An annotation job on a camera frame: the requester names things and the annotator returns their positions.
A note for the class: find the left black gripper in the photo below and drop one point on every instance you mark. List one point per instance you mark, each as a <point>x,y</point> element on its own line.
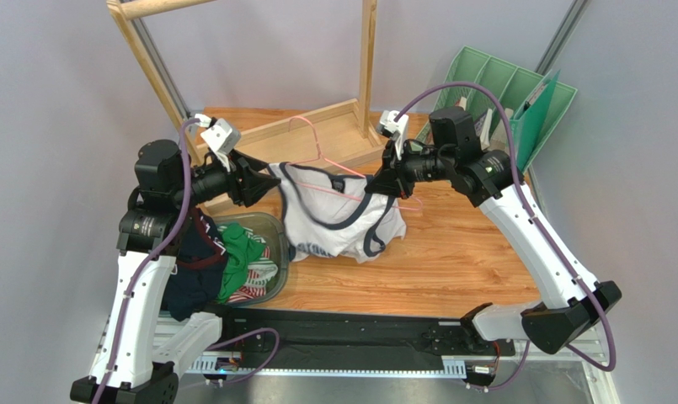
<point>253,186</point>

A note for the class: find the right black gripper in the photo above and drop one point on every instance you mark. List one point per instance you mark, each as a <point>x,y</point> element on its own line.
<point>394,172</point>

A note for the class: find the white tank top navy trim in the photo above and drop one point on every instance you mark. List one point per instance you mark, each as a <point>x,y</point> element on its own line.
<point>328,215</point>

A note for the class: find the pink wire hanger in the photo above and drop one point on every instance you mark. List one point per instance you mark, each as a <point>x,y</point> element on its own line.
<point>321,158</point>

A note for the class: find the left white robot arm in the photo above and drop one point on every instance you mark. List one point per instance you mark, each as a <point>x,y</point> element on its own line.
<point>128,369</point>

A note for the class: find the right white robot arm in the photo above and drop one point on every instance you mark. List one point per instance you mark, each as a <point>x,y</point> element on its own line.
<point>571,297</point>

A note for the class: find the clear plastic laundry basket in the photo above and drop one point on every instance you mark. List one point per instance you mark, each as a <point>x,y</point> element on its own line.
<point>265,228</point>

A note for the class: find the wooden clothes rack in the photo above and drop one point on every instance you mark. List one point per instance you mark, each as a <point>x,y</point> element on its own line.
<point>344,129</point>

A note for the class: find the navy garment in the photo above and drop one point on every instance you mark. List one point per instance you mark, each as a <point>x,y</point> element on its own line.
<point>200,267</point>

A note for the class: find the red green striped garment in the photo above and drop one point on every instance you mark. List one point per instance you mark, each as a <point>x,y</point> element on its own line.
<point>261,272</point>

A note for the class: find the book with colourful cover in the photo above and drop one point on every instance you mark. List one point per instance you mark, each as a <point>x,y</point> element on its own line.
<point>462,103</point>

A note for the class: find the green clipboard folder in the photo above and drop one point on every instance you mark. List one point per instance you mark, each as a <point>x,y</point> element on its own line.
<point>529,118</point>

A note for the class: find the green file organizer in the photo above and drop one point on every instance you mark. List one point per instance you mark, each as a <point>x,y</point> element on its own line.
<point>510,83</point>

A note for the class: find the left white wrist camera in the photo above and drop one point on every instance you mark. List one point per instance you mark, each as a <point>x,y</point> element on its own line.
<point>220,136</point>

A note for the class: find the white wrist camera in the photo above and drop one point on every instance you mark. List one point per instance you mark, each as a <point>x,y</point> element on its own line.
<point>394,126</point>
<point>220,136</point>

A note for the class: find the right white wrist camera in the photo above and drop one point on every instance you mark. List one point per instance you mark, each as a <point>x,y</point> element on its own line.
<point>394,126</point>

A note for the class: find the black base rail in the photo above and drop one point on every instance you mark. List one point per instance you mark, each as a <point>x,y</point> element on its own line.
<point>314,340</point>

